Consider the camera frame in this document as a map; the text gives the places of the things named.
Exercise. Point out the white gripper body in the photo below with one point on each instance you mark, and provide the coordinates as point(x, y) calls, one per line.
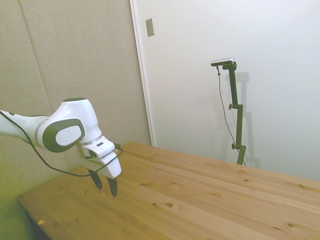
point(113, 167)

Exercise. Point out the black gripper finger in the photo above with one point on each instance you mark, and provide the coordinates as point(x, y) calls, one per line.
point(113, 187)
point(97, 180)

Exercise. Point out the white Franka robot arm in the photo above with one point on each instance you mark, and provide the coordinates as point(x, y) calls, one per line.
point(67, 117)

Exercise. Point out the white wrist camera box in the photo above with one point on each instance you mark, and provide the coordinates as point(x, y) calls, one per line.
point(98, 148)

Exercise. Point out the white door frame trim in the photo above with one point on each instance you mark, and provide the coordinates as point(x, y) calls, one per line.
point(142, 72)

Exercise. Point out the dark green camera stand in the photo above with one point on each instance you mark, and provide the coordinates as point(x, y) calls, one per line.
point(237, 112)

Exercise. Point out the grey wall switch plate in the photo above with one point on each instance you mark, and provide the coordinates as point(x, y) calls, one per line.
point(150, 27)

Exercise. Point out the silver exterior camera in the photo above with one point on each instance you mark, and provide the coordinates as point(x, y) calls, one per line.
point(222, 62)

